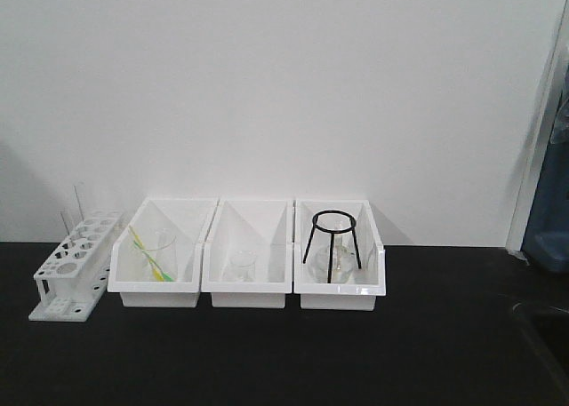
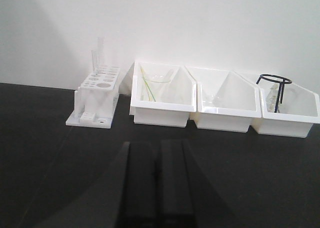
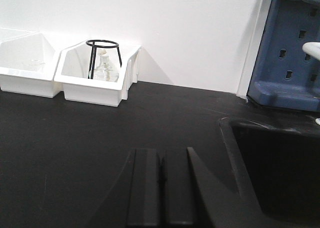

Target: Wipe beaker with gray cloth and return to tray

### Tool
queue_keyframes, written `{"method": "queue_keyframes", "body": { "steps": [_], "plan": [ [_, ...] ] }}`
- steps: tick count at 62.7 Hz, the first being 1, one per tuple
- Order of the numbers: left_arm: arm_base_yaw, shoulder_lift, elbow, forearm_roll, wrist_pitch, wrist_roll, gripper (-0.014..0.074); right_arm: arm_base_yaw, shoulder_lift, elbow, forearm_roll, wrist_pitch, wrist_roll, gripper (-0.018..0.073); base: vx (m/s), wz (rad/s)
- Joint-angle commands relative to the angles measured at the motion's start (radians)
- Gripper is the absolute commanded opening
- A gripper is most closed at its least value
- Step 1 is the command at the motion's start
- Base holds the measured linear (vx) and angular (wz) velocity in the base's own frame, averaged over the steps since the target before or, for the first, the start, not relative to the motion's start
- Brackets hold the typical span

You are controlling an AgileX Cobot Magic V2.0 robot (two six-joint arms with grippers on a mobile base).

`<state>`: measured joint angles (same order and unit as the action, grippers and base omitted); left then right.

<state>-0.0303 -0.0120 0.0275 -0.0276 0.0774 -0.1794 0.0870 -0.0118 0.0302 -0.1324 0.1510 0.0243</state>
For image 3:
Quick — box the white drying rack peg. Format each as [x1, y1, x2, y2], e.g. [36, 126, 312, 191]
[302, 42, 320, 61]

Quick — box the blue pegboard drying rack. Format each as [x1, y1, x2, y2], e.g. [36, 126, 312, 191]
[247, 0, 320, 112]

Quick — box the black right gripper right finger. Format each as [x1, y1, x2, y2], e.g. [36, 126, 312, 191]
[163, 148, 250, 228]

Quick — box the white plastic bin left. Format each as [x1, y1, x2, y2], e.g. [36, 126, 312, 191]
[0, 33, 60, 98]

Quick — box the black wire ring stand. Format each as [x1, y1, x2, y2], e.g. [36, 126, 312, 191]
[85, 39, 123, 82]

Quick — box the black lab sink basin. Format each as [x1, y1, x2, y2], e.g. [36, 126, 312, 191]
[219, 118, 320, 228]

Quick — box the white plastic bin right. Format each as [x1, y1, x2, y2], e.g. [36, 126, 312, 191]
[54, 42, 141, 107]

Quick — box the clear glass flask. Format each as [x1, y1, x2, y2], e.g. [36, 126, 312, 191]
[87, 49, 119, 82]

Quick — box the white plastic bin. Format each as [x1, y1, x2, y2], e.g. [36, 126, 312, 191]
[54, 42, 141, 107]
[0, 33, 60, 98]

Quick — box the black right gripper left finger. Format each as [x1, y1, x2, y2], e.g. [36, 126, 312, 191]
[86, 149, 161, 228]

